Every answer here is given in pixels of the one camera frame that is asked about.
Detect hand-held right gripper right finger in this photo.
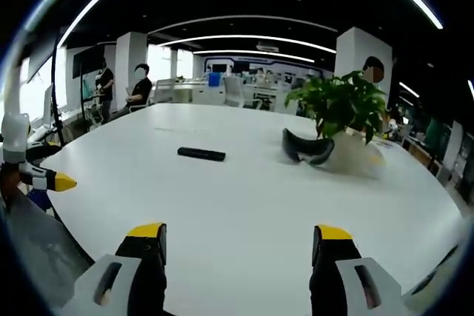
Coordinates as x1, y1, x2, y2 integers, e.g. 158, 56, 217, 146
309, 224, 408, 316

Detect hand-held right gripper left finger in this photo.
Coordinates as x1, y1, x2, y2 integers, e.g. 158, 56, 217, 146
61, 221, 167, 316

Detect black remote control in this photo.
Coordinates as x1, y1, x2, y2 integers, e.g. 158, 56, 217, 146
176, 147, 227, 163

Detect white computer monitor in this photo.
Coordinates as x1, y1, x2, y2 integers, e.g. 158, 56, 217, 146
41, 84, 55, 130

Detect black stand pole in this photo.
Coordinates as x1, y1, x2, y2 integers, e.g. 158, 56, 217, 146
50, 27, 68, 147

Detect white office chair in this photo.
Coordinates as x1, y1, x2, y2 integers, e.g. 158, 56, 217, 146
151, 78, 178, 104
84, 103, 105, 127
221, 76, 247, 109

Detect white plant pot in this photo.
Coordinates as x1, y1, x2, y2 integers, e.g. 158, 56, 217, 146
322, 129, 388, 180

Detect black headset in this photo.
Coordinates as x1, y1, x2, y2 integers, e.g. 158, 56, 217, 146
281, 127, 336, 167

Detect green potted plant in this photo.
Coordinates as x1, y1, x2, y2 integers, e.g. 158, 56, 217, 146
284, 70, 390, 146

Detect black wall screen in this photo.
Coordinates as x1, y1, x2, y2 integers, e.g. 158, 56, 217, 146
72, 44, 105, 79

